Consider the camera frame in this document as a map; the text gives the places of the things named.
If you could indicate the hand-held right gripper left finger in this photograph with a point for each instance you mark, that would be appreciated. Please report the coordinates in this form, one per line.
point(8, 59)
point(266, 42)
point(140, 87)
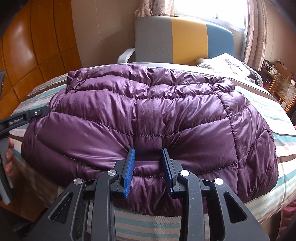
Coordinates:
point(129, 171)

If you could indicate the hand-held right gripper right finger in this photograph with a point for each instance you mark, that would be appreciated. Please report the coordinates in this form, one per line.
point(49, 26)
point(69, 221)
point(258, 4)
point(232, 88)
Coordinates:
point(165, 166)

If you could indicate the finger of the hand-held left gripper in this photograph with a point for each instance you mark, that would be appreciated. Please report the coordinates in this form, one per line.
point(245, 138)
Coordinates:
point(34, 114)

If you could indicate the purple down jacket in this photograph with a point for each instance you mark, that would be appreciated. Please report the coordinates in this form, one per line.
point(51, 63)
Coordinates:
point(150, 111)

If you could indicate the person's left hand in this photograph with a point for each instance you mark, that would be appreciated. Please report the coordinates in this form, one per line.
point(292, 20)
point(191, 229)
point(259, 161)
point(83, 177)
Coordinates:
point(9, 161)

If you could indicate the wooden wardrobe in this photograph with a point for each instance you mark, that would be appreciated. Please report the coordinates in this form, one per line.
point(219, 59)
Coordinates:
point(34, 46)

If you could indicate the white padded armrest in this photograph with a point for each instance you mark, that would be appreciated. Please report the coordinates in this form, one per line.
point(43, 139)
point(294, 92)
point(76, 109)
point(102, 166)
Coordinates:
point(126, 55)

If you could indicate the bed with striped sheet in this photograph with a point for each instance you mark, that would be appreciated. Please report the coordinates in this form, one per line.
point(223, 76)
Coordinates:
point(277, 148)

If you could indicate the white printed pillow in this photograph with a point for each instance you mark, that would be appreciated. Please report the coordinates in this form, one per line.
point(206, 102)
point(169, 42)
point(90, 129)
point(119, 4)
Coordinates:
point(226, 64)

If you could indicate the grey striped cushion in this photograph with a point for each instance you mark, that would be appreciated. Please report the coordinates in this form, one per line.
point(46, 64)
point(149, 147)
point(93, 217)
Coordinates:
point(255, 77)

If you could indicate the grey yellow blue headboard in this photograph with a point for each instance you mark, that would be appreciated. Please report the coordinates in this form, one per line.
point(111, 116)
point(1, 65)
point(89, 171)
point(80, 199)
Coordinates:
point(185, 39)

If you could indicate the rattan chair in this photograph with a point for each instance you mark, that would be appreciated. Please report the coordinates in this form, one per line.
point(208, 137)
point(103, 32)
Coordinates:
point(285, 90)

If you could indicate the wooden side desk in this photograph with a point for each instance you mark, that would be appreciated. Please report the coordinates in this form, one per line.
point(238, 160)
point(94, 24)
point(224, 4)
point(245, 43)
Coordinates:
point(268, 66)

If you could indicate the brown bag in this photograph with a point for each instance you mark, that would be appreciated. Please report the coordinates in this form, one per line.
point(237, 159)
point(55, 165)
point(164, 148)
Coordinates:
point(283, 68)

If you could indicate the beige patterned curtain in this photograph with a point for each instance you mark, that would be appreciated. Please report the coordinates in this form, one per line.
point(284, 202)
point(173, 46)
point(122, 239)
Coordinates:
point(155, 8)

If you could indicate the pink striped curtain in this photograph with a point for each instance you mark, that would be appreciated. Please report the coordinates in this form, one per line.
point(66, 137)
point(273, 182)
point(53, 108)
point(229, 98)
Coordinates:
point(256, 34)

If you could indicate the bright window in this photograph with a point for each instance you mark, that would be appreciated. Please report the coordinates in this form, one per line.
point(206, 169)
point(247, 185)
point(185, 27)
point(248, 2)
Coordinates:
point(208, 11)

